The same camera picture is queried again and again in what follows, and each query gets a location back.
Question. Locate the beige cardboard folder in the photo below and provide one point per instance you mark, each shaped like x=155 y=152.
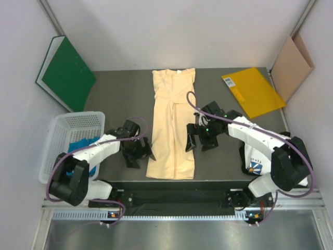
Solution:
x=292 y=66

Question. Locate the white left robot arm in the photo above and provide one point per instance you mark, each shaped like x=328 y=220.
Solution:
x=70 y=181

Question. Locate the white plastic basket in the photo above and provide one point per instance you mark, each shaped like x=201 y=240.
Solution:
x=65 y=130

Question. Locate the perforated cable duct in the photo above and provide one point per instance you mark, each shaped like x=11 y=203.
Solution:
x=112 y=215

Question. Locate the aluminium frame rail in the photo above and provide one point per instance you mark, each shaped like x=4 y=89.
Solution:
x=309 y=202

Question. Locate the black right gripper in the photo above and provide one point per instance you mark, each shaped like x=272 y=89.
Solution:
x=195 y=129

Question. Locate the blue t shirt in basket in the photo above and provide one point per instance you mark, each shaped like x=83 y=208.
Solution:
x=80 y=144

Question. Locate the white t shirt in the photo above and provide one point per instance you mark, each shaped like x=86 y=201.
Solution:
x=278 y=159

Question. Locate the yellow plastic folder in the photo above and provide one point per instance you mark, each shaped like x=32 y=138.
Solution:
x=254 y=93

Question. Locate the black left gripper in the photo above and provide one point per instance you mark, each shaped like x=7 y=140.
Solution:
x=143 y=152

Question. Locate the cream yellow t shirt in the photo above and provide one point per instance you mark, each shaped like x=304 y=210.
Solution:
x=171 y=114

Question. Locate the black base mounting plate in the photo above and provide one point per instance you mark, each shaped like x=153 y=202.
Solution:
x=225 y=194

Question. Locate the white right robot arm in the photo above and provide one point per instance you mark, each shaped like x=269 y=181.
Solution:
x=238 y=129

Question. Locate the green binder folder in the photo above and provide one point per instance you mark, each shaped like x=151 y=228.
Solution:
x=65 y=75

